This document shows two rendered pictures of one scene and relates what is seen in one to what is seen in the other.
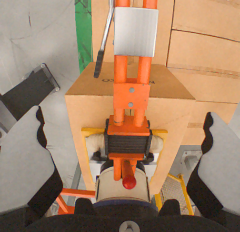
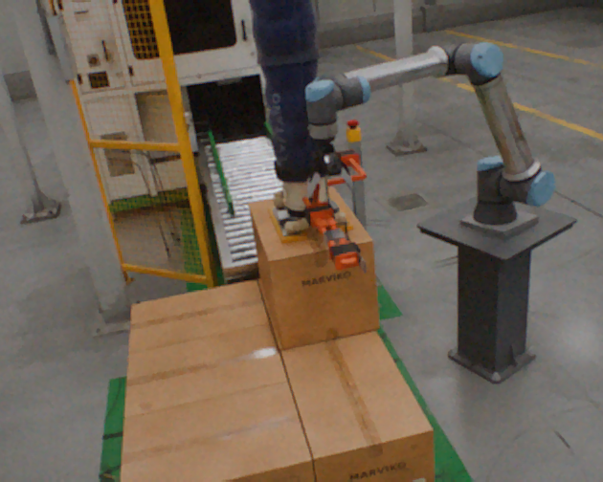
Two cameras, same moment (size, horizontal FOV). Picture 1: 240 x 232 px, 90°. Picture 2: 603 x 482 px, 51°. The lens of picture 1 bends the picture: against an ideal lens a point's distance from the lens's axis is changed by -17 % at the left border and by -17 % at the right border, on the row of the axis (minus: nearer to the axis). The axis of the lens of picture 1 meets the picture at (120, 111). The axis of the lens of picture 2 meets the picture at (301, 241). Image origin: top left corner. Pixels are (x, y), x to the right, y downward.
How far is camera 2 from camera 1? 2.03 m
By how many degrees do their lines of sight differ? 32
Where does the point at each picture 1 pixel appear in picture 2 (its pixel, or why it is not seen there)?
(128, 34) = (336, 232)
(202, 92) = (209, 344)
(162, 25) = (302, 380)
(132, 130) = (320, 213)
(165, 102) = (294, 253)
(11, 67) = (574, 361)
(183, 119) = (272, 251)
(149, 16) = (330, 237)
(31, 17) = (561, 446)
